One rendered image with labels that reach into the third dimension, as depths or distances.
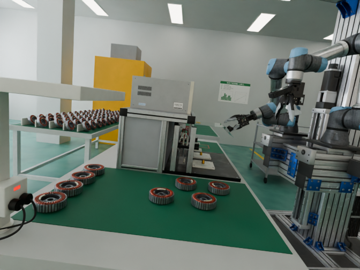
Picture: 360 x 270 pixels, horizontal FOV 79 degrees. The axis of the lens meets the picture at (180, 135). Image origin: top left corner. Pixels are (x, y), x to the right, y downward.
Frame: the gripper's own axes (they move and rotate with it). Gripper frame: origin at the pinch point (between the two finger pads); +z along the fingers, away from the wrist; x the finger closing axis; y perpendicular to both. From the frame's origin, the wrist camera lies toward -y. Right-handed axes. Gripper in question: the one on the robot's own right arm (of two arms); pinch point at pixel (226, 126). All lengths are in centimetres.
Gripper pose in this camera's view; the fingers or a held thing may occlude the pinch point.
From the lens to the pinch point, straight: 162.1
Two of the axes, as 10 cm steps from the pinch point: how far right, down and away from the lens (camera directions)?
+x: 4.0, 9.1, 1.3
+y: -0.4, 1.5, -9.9
